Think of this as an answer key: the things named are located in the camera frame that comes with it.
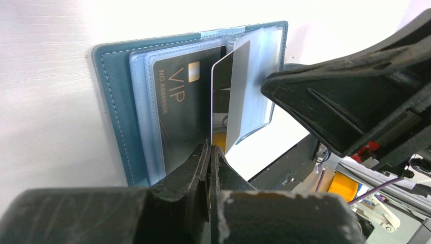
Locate black VIP card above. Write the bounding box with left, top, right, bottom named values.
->
left=152, top=44, right=227, bottom=174

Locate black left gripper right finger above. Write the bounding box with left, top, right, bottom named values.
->
left=210, top=146, right=365, bottom=243

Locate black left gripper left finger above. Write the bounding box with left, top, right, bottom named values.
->
left=1, top=143, right=211, bottom=243

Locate blue leather card holder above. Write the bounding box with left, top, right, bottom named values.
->
left=92, top=20, right=289, bottom=187

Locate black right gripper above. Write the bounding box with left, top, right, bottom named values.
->
left=261, top=10, right=430, bottom=178

